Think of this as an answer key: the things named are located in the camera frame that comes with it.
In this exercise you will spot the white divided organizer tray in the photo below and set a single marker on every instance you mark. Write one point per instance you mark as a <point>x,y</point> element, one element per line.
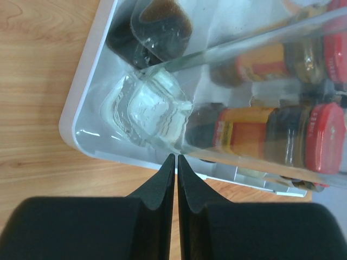
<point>99,68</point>

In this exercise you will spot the red-lid sauce jar front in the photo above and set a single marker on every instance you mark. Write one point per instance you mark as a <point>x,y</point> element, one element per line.
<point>311,60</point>

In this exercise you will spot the glass jar with white granules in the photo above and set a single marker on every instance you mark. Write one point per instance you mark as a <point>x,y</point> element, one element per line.
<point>306,185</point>

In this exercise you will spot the red-lid sauce bottle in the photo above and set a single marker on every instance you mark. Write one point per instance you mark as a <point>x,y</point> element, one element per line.
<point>310,137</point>

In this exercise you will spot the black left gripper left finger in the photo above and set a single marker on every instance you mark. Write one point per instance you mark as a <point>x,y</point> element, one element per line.
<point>137,226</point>

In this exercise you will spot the clear oil bottle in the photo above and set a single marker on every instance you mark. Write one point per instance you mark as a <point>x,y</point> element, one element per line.
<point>275,101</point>

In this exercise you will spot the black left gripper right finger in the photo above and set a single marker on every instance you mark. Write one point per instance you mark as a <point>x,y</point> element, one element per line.
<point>212,227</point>

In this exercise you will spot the tall bottle with dark sauce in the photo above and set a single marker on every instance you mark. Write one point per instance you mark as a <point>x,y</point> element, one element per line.
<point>155,32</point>

